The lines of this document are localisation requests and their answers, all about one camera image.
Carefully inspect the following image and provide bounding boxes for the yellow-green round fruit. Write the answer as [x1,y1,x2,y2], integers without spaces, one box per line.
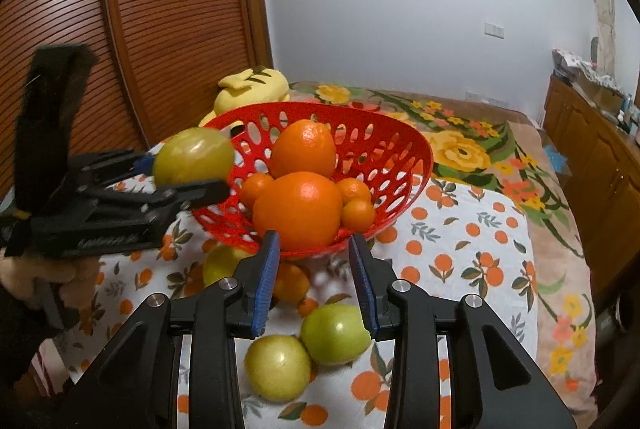
[153,128,235,187]

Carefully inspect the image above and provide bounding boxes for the small tangerine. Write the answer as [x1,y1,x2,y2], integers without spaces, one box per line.
[239,172,273,210]
[336,178,371,204]
[342,199,375,233]
[273,262,310,305]

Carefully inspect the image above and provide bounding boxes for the large orange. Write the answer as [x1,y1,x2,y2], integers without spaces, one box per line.
[268,119,336,178]
[252,172,343,251]

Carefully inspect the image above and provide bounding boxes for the small tangerine behind fruits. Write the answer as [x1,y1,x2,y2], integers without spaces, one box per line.
[273,262,310,305]

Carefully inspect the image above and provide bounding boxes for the person's left hand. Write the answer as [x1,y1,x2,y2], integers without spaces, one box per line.
[1,251,100,310]

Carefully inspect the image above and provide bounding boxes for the dull green fruit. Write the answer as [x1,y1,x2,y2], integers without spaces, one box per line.
[203,245,250,287]

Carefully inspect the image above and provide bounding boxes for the pale yellow-green fruit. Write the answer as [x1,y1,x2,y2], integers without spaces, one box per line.
[244,335,311,403]

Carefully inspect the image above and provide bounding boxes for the orange-print white cloth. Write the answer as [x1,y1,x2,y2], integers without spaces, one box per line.
[55,179,541,428]

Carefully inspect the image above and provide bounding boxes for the yellow plush toy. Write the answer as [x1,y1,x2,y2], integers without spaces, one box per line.
[198,66,291,126]

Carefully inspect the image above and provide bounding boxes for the bright green apple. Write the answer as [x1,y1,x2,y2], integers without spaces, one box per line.
[300,303,372,366]

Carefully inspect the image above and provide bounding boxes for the wooden louvered wardrobe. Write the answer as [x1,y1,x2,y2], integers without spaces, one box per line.
[1,0,272,189]

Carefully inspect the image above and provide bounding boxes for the red perforated plastic basket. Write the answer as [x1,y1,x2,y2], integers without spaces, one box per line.
[192,102,433,251]

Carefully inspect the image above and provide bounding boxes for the wooden side cabinet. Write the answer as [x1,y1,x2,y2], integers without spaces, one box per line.
[544,77,639,303]

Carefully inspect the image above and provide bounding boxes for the clutter on cabinet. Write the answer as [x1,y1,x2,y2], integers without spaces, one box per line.
[551,48,639,142]

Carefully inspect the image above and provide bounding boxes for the white wall switch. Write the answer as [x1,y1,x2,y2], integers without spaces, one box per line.
[484,22,506,39]

